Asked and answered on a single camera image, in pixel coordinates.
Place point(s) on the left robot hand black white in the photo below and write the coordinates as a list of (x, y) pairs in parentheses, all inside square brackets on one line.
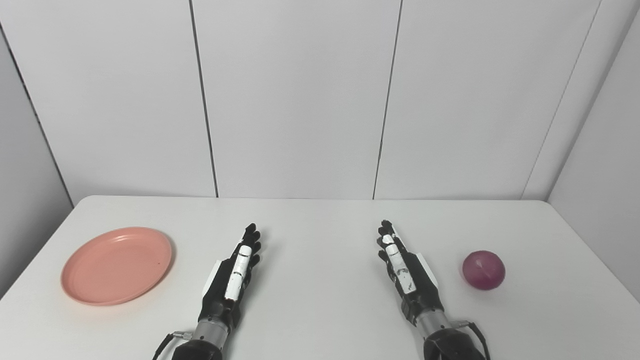
[(234, 280)]

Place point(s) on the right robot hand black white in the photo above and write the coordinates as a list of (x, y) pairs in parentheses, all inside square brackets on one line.
[(407, 277)]

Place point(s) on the red purple onion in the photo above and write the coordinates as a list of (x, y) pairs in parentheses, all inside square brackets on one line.
[(483, 270)]

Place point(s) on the pink plastic plate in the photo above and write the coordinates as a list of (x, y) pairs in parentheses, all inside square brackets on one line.
[(117, 266)]

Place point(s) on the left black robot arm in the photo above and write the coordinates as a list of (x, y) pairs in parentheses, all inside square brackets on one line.
[(204, 341)]

